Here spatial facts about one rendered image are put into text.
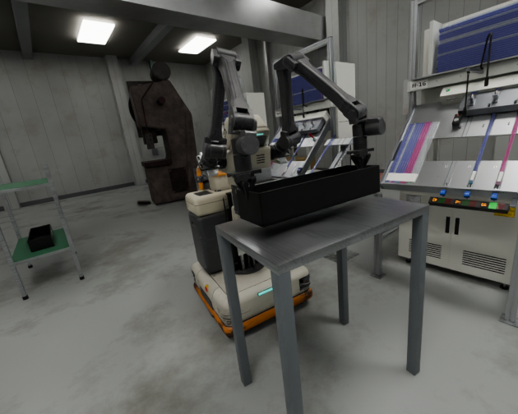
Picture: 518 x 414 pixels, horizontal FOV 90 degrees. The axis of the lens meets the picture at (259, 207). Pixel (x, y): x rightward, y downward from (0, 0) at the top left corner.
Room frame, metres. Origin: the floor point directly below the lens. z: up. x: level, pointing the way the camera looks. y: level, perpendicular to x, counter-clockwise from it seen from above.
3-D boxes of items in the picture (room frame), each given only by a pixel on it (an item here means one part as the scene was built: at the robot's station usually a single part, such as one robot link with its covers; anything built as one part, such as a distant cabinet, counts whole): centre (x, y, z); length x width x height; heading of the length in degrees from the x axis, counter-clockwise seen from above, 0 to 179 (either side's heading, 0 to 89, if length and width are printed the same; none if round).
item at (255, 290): (1.65, 0.14, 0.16); 0.67 x 0.64 x 0.25; 28
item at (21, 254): (2.52, 2.20, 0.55); 0.91 x 0.46 x 1.10; 37
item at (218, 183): (1.75, 0.19, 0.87); 0.23 x 0.15 x 0.11; 118
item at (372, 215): (0.97, -0.23, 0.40); 0.70 x 0.45 x 0.80; 118
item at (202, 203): (1.73, 0.18, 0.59); 0.55 x 0.34 x 0.83; 118
